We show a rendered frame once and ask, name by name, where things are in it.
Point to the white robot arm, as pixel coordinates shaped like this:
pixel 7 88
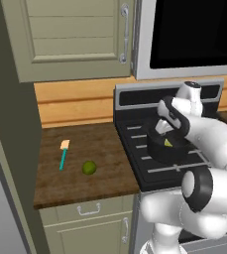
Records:
pixel 214 139

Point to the black cooking pot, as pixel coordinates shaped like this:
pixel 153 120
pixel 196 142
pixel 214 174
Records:
pixel 164 154

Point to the silver microwave oven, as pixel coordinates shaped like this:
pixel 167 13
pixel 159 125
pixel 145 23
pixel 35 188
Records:
pixel 187 36

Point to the olive drawer front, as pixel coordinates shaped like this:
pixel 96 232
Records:
pixel 111 209

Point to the yellow lemon wedge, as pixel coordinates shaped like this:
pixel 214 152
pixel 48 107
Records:
pixel 168 143

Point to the olive base cupboard door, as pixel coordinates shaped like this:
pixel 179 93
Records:
pixel 85 239

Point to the olive wall cupboard door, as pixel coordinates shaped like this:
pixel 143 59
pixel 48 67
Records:
pixel 68 36

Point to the black and silver stove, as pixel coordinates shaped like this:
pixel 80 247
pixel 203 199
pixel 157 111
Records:
pixel 131 132

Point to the green lime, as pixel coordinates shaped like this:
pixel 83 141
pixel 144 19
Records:
pixel 89 168

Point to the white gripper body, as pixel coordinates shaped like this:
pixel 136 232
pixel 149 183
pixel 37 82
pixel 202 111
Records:
pixel 163 126

